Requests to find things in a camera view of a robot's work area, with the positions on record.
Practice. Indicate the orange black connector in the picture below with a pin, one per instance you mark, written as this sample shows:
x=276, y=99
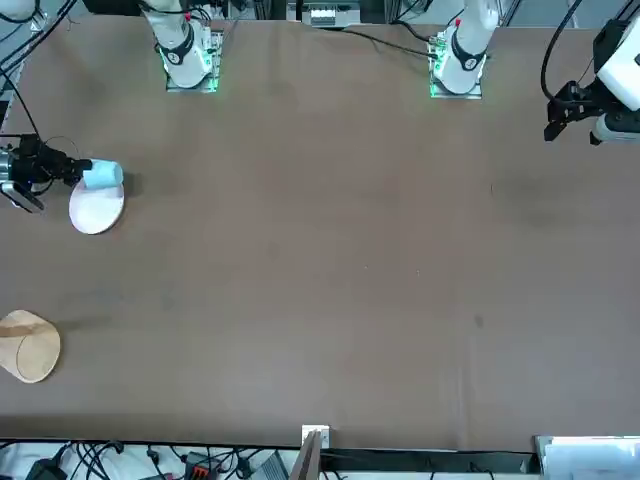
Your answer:
x=197, y=467

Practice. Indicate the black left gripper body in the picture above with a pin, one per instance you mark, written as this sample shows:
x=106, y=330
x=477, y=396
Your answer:
x=572, y=102

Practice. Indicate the wooden cup rack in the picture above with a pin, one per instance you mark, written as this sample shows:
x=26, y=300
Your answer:
x=35, y=350

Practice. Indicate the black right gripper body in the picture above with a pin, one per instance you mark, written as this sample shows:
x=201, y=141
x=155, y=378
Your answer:
x=30, y=160

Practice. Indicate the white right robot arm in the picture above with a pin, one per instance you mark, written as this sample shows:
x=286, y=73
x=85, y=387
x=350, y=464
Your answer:
x=180, y=60

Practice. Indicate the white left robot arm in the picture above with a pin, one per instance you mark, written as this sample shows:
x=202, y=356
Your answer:
x=620, y=80

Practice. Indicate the blue plastic cup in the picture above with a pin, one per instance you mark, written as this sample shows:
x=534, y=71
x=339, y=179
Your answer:
x=105, y=175

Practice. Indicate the pink round plate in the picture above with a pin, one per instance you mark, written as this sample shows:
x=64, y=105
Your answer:
x=97, y=210

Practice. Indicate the aluminium frame post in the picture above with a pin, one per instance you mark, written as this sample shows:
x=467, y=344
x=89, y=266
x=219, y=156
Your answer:
x=315, y=435

